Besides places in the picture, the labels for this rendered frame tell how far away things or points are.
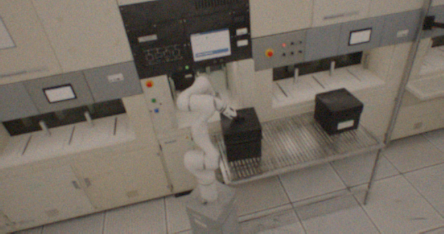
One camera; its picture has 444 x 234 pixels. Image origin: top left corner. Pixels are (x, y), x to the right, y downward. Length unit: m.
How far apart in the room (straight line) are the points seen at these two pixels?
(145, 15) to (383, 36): 1.95
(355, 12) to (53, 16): 2.16
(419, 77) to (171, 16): 2.45
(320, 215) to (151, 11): 2.26
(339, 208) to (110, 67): 2.34
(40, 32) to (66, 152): 1.05
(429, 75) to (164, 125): 2.58
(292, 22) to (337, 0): 0.37
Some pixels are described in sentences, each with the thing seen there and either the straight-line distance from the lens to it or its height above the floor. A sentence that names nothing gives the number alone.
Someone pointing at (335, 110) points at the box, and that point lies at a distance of 2.50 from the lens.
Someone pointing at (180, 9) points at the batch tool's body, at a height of 1.87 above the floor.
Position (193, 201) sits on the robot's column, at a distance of 2.18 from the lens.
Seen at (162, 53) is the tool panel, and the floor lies 1.57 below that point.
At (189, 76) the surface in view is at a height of 1.07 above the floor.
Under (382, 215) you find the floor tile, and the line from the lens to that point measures 3.19.
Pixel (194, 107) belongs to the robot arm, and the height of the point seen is 1.51.
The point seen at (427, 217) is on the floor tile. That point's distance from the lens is 3.32.
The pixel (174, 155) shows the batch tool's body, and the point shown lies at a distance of 2.80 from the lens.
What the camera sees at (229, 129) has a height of 1.06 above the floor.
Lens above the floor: 2.47
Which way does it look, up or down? 35 degrees down
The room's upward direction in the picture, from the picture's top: 7 degrees counter-clockwise
